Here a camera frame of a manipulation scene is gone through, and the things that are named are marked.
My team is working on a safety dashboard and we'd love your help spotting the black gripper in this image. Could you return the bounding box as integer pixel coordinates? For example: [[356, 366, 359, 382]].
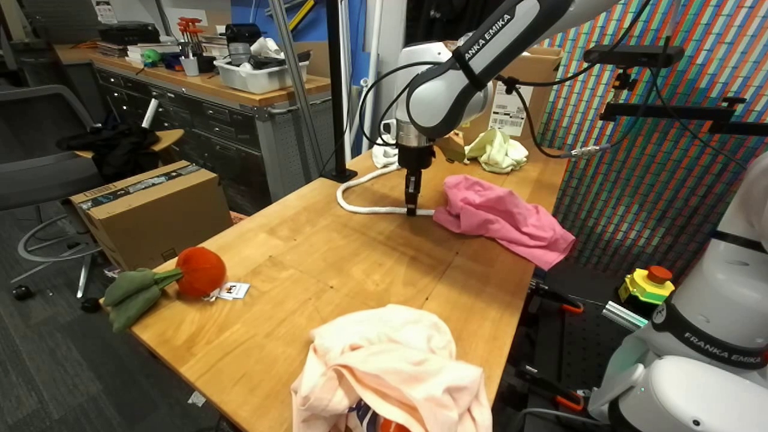
[[396, 142, 439, 218]]

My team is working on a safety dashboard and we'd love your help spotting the cream white towel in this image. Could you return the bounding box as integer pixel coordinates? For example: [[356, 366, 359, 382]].
[[369, 138, 403, 171]]

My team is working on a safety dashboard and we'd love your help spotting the white rope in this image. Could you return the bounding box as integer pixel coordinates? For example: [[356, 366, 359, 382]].
[[335, 160, 439, 220]]

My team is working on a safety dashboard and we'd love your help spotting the light green towel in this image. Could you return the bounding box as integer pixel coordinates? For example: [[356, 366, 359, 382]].
[[465, 124, 533, 177]]

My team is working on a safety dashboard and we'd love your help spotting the magenta pink cloth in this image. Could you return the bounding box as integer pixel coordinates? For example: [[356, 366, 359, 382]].
[[429, 173, 578, 273]]

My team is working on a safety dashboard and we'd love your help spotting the peach cloth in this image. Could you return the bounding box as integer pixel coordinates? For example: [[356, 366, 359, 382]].
[[288, 302, 494, 432]]

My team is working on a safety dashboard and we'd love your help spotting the red tomato plush toy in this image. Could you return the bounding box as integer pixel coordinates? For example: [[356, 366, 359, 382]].
[[102, 245, 252, 335]]

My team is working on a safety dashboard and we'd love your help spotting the black vertical pole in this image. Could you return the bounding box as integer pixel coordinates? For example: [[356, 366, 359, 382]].
[[321, 0, 361, 184]]

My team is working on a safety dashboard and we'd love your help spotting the tall cardboard box white label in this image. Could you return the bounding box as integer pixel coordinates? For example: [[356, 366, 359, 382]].
[[458, 46, 564, 143]]

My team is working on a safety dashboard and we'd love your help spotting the grey metal pole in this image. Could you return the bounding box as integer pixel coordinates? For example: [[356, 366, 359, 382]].
[[264, 0, 329, 177]]

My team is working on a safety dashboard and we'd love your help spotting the white pipe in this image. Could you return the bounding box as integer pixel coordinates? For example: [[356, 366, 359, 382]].
[[349, 0, 389, 156]]

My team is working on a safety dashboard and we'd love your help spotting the wooden top workbench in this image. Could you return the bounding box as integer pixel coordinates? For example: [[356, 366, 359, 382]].
[[54, 41, 337, 216]]

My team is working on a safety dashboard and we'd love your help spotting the white plastic bin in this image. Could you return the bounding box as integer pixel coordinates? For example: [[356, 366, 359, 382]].
[[211, 53, 313, 95]]

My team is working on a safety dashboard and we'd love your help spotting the orange black clamp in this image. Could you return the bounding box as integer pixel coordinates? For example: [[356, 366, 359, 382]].
[[518, 366, 593, 417], [531, 284, 591, 318]]

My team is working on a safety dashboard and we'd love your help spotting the black canister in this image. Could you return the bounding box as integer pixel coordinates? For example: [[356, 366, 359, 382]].
[[224, 21, 267, 66]]

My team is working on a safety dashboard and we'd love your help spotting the wooden stool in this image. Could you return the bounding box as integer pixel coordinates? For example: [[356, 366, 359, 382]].
[[74, 124, 188, 162]]

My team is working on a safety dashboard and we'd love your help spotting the yellow red emergency stop button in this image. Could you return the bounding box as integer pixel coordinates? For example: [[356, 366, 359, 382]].
[[617, 261, 677, 321]]

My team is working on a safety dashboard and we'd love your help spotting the flat cardboard box black tape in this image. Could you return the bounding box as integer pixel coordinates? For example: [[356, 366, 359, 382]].
[[68, 159, 235, 280]]

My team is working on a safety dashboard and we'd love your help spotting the black jacket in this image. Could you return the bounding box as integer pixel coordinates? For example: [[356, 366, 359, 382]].
[[56, 122, 164, 184]]

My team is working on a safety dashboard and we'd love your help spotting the black case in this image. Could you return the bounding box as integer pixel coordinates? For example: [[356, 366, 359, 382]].
[[97, 18, 164, 47]]

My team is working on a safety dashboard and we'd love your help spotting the grey office chair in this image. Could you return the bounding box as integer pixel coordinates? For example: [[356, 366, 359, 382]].
[[0, 82, 110, 317]]

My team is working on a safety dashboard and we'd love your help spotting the black bar camera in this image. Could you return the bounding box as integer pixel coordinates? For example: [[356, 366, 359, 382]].
[[581, 41, 689, 92]]

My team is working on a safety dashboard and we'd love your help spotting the grey floor hose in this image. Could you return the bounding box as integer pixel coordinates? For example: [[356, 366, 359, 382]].
[[7, 213, 105, 288]]

